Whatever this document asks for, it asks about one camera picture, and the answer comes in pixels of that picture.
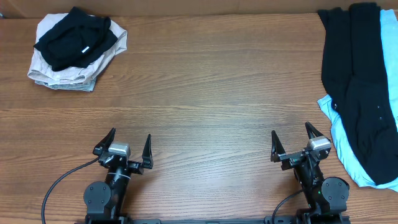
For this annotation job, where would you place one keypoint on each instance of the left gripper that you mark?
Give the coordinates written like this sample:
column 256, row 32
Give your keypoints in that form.
column 121, row 162

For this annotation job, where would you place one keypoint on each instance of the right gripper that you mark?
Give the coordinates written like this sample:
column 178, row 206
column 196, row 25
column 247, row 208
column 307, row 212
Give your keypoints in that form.
column 300, row 157

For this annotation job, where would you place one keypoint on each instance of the black polo shirt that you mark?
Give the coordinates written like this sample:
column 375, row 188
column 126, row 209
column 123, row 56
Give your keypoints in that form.
column 354, row 75

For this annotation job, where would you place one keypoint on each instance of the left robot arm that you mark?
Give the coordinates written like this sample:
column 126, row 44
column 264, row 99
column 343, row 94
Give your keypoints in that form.
column 104, row 200

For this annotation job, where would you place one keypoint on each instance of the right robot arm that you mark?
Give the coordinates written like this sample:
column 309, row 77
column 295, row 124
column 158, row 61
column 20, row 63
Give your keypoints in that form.
column 326, row 197

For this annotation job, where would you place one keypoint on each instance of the folded grey garment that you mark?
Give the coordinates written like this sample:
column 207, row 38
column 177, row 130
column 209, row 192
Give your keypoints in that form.
column 88, row 86

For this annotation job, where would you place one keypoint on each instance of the folded black garment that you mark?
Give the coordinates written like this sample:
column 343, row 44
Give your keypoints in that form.
column 76, row 41

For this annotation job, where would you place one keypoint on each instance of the light blue t-shirt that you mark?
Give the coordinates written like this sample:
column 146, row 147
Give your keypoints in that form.
column 344, row 152

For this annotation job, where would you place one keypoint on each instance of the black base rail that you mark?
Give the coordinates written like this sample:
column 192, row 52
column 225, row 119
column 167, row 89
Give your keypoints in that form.
column 266, row 220

